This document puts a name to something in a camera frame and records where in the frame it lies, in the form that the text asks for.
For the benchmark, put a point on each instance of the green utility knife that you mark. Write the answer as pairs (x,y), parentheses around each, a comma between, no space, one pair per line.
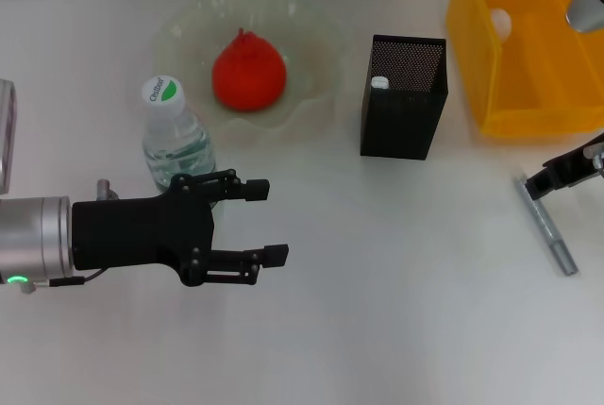
(380,82)

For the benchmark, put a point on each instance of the white paper ball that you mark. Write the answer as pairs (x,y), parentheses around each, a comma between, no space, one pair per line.
(501,23)

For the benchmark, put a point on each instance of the black mesh pen holder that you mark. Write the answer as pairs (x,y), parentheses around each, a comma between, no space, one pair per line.
(401,122)

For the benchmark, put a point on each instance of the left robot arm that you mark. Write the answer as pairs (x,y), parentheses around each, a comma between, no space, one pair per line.
(33,240)

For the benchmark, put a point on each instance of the yellow plastic bin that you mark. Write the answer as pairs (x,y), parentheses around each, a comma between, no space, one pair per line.
(533,89)

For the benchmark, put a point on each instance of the clear water bottle green label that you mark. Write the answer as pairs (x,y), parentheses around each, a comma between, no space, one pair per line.
(177,140)

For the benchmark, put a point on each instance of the red orange fruit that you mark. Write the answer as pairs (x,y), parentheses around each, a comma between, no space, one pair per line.
(249,72)

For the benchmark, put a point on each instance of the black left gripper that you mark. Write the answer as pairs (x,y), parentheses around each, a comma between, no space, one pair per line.
(137,230)

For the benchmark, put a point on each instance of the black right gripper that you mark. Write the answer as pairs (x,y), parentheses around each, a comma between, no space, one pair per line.
(573,169)

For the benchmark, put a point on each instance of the green glass fruit plate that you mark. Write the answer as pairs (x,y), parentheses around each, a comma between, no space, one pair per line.
(307,65)

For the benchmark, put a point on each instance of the grey pen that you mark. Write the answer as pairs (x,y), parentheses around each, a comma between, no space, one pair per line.
(552,235)

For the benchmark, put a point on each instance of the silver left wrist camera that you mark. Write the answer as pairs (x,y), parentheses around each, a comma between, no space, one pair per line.
(7,136)

